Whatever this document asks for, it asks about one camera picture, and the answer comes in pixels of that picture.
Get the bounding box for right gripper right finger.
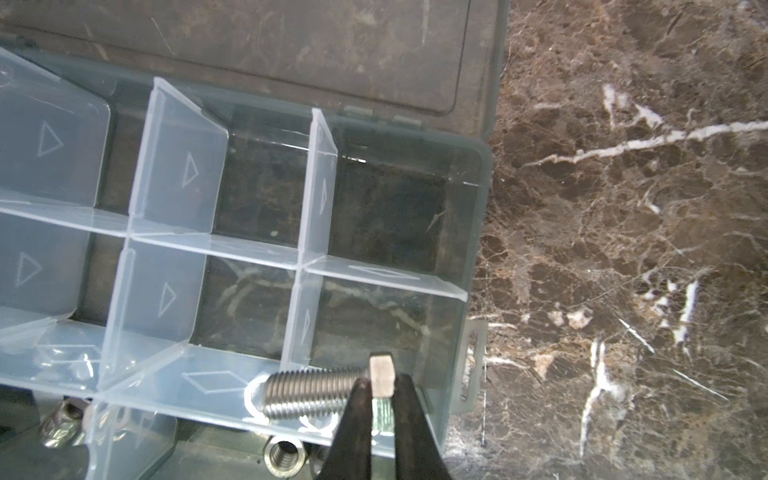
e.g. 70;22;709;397
392;374;452;480

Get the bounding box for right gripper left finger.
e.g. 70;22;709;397
317;378;373;480

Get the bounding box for silver hex nuts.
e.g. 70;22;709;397
263;435;330;479

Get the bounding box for silver hex bolt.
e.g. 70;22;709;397
262;353;397;420

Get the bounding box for silver wing nuts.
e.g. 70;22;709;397
39;397;90;449

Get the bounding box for grey compartment organizer box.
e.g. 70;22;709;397
1;1;510;479

